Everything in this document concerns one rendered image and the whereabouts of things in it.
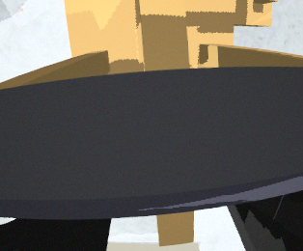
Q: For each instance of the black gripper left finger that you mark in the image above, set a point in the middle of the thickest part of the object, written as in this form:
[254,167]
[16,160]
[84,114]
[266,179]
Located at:
[55,235]

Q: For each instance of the cream flat rectangular panel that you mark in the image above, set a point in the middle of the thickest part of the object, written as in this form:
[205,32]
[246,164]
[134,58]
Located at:
[125,246]

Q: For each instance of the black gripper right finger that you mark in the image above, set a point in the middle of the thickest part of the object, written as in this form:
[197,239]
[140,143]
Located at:
[270,224]

